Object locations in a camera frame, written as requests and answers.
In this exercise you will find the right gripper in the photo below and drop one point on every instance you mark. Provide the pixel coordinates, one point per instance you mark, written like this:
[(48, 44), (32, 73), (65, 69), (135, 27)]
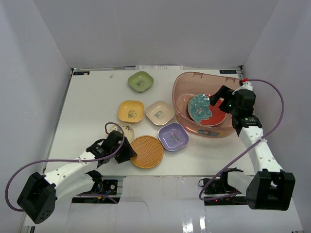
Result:
[(223, 92)]

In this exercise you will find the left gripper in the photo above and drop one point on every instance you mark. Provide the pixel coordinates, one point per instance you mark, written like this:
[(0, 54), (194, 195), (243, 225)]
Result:
[(127, 152)]

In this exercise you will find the cream round floral plate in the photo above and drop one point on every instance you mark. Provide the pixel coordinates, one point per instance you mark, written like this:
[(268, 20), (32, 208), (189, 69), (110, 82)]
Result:
[(127, 129)]

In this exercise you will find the red floral round plate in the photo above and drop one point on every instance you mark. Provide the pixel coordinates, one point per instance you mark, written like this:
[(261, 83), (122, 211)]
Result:
[(207, 114)]

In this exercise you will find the woven bamboo round tray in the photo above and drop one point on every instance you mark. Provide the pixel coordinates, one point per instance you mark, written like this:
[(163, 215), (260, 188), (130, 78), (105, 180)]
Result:
[(149, 152)]

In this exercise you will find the purple square panda dish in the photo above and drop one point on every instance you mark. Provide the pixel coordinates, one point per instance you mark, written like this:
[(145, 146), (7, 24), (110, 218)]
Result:
[(173, 137)]

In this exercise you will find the teal round ceramic plate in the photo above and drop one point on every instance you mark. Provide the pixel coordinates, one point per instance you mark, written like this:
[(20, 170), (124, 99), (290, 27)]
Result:
[(191, 108)]

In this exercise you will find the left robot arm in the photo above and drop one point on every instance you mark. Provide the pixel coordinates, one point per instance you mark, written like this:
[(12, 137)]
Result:
[(41, 192)]

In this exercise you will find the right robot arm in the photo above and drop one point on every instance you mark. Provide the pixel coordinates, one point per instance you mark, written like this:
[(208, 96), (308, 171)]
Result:
[(271, 188)]

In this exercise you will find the pink translucent plastic bin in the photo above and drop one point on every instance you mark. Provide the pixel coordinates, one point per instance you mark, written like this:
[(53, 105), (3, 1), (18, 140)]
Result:
[(190, 84)]

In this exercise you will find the yellow square panda dish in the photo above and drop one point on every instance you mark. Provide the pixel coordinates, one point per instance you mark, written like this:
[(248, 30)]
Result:
[(131, 111)]

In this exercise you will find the cream square panda dish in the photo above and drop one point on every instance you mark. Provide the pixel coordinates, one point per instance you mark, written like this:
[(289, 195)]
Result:
[(160, 112)]

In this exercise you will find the green square panda dish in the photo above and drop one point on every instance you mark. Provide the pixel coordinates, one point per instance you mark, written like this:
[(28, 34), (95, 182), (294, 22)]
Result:
[(140, 81)]

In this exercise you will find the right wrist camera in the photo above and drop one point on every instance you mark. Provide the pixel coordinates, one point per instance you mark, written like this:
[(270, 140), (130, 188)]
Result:
[(245, 84)]

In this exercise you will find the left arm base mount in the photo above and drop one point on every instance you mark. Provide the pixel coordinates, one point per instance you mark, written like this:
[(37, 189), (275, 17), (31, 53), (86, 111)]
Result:
[(103, 192)]

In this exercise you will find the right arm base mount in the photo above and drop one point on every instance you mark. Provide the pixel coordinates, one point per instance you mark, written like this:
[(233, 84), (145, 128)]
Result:
[(226, 194)]

